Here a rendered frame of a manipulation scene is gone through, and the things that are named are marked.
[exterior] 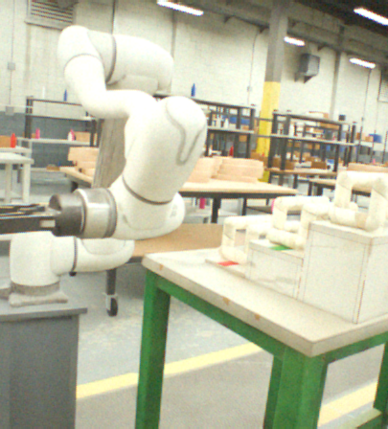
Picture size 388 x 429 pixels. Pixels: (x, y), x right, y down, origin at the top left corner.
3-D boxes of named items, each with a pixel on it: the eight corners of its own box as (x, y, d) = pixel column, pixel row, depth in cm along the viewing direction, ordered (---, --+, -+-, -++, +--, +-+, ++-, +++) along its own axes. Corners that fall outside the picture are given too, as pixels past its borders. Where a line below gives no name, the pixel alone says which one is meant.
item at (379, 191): (376, 235, 87) (384, 186, 85) (362, 231, 89) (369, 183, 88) (384, 234, 89) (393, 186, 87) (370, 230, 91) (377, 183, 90)
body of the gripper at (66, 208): (83, 240, 77) (29, 244, 71) (65, 231, 84) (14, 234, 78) (85, 196, 76) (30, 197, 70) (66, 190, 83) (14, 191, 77)
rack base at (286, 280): (298, 301, 98) (305, 259, 96) (243, 279, 110) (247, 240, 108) (364, 282, 115) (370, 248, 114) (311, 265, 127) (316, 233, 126)
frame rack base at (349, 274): (358, 326, 86) (374, 237, 84) (296, 300, 98) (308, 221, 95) (421, 302, 104) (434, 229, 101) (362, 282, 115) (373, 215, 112)
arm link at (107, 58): (68, 44, 107) (121, 54, 114) (56, 9, 117) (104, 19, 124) (57, 90, 115) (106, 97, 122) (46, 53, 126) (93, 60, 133)
